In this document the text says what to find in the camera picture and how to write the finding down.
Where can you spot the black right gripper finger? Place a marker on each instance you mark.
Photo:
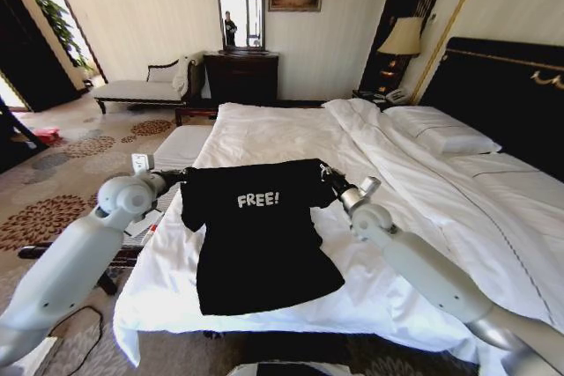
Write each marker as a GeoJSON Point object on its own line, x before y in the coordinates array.
{"type": "Point", "coordinates": [324, 171]}

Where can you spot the black FREE print T-shirt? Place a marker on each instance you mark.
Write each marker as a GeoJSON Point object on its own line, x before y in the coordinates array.
{"type": "Point", "coordinates": [260, 244]}

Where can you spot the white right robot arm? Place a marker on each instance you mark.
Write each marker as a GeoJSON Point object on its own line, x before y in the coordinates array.
{"type": "Point", "coordinates": [432, 266]}

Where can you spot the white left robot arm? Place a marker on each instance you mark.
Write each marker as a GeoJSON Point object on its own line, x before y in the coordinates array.
{"type": "Point", "coordinates": [66, 261]}

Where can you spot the white cushioned bed bench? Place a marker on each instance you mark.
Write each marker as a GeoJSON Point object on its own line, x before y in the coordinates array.
{"type": "Point", "coordinates": [180, 147]}

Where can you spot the white sheeted bed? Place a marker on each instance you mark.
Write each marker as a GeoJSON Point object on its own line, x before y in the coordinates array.
{"type": "Point", "coordinates": [273, 142]}

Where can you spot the white paper sheet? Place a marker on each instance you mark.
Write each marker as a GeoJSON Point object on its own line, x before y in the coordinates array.
{"type": "Point", "coordinates": [143, 224]}

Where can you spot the white duvet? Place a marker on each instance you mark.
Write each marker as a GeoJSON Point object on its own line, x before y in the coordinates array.
{"type": "Point", "coordinates": [410, 173]}

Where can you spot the dark wooden nightstand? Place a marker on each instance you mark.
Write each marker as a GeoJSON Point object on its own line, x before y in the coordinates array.
{"type": "Point", "coordinates": [368, 96]}

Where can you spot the cream chaise longue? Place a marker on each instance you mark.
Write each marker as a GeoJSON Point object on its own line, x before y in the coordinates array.
{"type": "Point", "coordinates": [136, 90]}

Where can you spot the white cloth on chaise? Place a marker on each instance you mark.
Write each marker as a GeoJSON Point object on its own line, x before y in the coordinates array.
{"type": "Point", "coordinates": [180, 76]}

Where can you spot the white desk telephone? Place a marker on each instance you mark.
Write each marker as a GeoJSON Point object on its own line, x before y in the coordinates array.
{"type": "Point", "coordinates": [395, 95]}

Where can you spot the plump white pillow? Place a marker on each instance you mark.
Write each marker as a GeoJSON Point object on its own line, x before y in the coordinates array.
{"type": "Point", "coordinates": [445, 131]}

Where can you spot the dark wooden dresser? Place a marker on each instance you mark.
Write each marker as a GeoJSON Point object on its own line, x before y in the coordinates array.
{"type": "Point", "coordinates": [241, 78]}

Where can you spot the red item on carpet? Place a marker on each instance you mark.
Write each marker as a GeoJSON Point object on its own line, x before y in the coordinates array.
{"type": "Point", "coordinates": [47, 134]}

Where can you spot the table lamp with cream shade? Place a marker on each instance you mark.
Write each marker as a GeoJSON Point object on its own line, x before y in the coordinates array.
{"type": "Point", "coordinates": [402, 37]}

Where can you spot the person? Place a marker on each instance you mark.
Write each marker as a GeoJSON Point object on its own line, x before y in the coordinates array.
{"type": "Point", "coordinates": [229, 28]}

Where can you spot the flat white pillow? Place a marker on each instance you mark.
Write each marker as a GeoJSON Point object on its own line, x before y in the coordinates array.
{"type": "Point", "coordinates": [506, 167]}

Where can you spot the dark headboard with gold trim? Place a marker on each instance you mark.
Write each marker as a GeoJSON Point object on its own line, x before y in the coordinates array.
{"type": "Point", "coordinates": [493, 85]}

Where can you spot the dark framed standing mirror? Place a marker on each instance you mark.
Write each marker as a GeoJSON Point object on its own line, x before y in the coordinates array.
{"type": "Point", "coordinates": [240, 6]}

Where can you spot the dark wooden wardrobe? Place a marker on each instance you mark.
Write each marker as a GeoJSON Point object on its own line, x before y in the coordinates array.
{"type": "Point", "coordinates": [31, 54]}

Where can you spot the green leafy plant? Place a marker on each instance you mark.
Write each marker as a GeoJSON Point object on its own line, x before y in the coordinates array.
{"type": "Point", "coordinates": [57, 24]}

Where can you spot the white robot front shell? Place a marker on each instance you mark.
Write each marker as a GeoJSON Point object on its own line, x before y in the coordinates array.
{"type": "Point", "coordinates": [286, 369]}

